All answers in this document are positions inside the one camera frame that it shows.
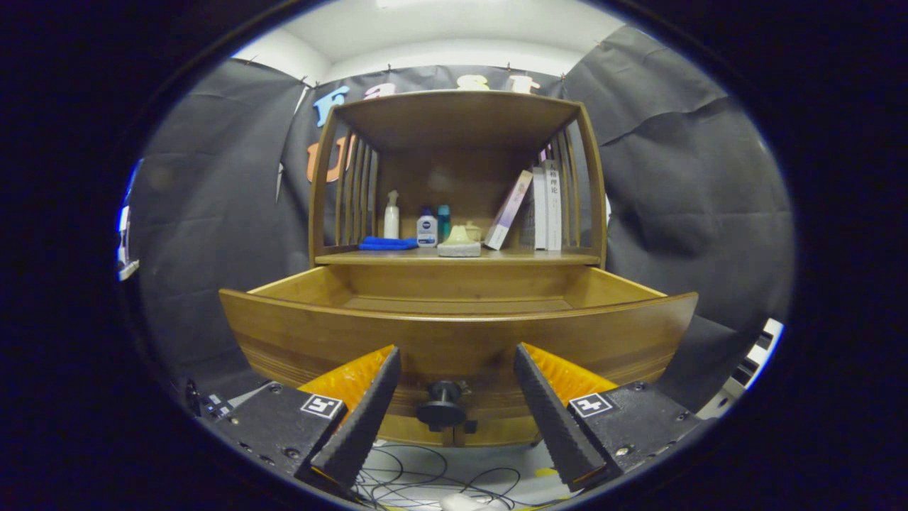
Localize black backdrop cloth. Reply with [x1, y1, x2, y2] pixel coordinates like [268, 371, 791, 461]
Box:
[128, 25, 795, 412]

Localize white furniture edge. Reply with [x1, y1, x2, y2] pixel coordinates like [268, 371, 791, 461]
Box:
[699, 318, 785, 419]

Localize purple cover book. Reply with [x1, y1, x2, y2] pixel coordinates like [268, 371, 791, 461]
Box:
[484, 170, 533, 251]

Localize black floor cables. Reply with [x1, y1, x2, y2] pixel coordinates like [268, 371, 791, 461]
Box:
[355, 444, 561, 510]

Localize pale green item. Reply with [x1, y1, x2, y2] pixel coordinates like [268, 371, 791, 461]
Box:
[436, 224, 482, 258]

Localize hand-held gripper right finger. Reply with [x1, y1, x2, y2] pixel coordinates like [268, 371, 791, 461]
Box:
[513, 342, 710, 492]

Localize black round drawer knob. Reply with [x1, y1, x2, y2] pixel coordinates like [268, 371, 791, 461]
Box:
[415, 380, 469, 432]

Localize wooden cabinet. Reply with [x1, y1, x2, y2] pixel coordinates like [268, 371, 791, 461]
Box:
[306, 89, 609, 449]

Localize white book with black characters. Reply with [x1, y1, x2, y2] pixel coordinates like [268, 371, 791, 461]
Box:
[545, 160, 563, 251]

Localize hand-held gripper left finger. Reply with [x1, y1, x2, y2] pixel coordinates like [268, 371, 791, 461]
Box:
[202, 345, 403, 490]

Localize wooden countertop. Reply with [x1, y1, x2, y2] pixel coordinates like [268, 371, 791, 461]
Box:
[314, 245, 602, 268]

